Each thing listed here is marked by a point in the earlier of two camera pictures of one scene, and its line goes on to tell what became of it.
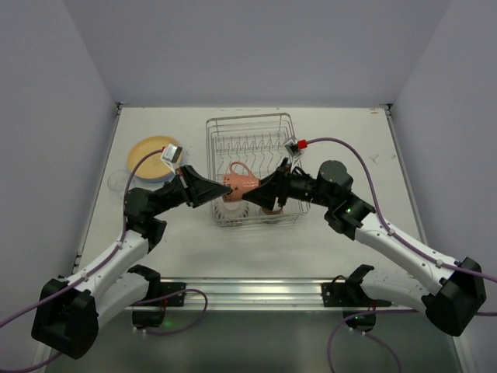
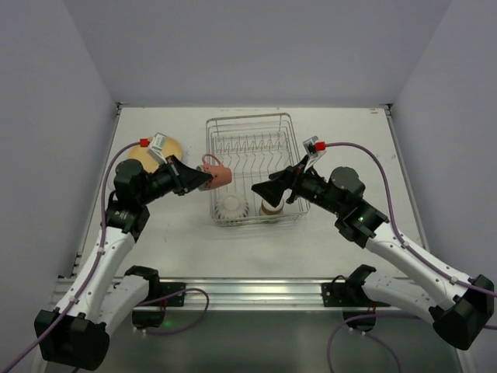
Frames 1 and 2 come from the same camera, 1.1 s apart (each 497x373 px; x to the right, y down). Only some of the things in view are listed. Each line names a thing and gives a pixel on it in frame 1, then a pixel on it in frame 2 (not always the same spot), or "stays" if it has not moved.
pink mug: (239, 183) -> (221, 175)
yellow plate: (152, 168) stays
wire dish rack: (258, 140) stays
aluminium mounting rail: (257, 294) stays
